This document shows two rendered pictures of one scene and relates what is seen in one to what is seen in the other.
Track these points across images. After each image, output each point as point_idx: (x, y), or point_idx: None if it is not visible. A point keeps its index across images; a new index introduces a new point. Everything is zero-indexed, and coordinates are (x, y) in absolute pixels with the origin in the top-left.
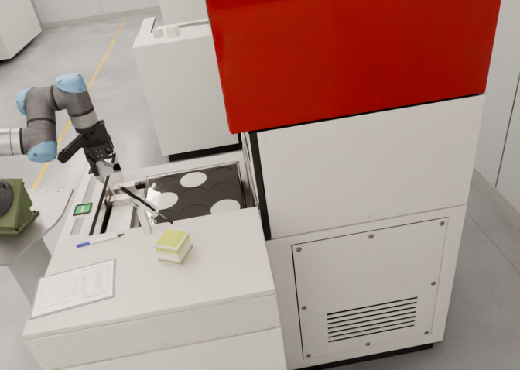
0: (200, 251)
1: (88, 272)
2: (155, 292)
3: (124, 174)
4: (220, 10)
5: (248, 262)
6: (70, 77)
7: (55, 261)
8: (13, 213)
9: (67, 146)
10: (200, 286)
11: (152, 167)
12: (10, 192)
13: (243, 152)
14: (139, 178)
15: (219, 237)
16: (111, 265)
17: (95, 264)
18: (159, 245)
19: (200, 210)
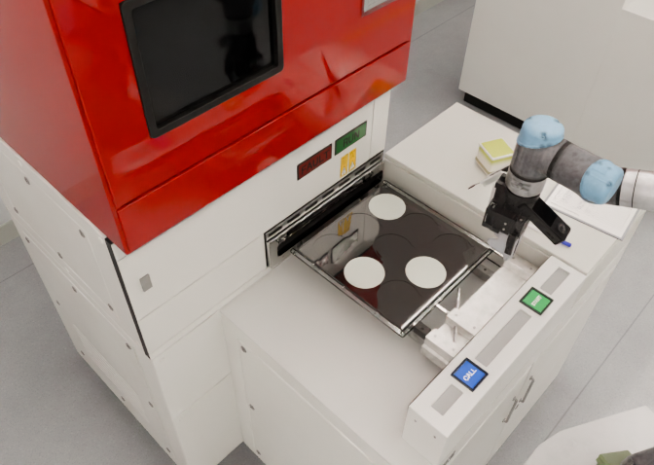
0: (472, 156)
1: (573, 209)
2: None
3: (392, 447)
4: None
5: (451, 124)
6: (542, 118)
7: (599, 248)
8: (625, 455)
9: (552, 220)
10: (498, 136)
11: (344, 415)
12: (626, 458)
13: (288, 231)
14: (383, 409)
15: (445, 154)
16: (550, 198)
17: (563, 211)
18: (511, 149)
19: (409, 224)
